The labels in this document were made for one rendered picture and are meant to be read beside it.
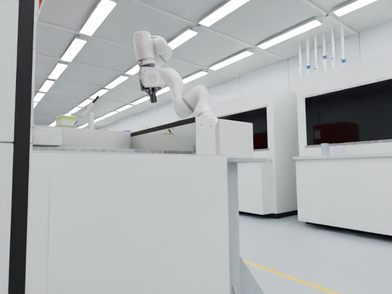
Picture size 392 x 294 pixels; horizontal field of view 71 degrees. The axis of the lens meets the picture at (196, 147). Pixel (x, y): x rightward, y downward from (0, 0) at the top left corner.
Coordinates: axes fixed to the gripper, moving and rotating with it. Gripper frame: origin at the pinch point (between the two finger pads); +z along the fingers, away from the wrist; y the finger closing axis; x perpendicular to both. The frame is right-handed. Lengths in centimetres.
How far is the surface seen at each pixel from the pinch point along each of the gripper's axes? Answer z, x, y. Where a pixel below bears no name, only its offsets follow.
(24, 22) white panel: -3, -66, -60
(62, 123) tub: 4.6, 22.5, -37.5
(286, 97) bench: -9, 134, 324
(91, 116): 3.7, 17.0, -25.6
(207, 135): 21.5, -40.0, -4.2
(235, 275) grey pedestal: 91, -21, 15
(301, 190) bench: 117, 79, 237
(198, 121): 16.0, -40.0, -7.1
